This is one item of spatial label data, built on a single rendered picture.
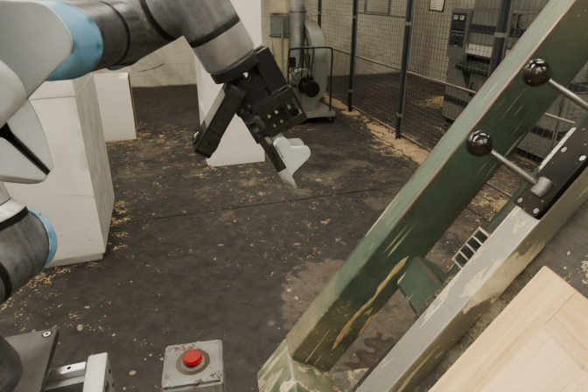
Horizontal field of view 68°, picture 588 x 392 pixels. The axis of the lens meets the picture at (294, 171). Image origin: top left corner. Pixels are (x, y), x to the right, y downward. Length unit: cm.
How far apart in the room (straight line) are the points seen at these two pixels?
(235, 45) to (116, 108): 494
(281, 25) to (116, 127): 256
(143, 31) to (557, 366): 64
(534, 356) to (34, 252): 78
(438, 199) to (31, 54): 78
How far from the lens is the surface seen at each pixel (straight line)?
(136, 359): 240
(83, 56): 49
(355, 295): 95
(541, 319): 66
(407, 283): 92
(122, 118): 552
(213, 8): 57
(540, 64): 69
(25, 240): 88
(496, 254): 71
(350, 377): 114
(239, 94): 60
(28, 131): 22
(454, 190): 90
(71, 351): 256
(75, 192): 295
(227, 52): 58
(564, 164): 71
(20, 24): 20
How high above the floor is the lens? 163
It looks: 22 degrees down
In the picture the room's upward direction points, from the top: straight up
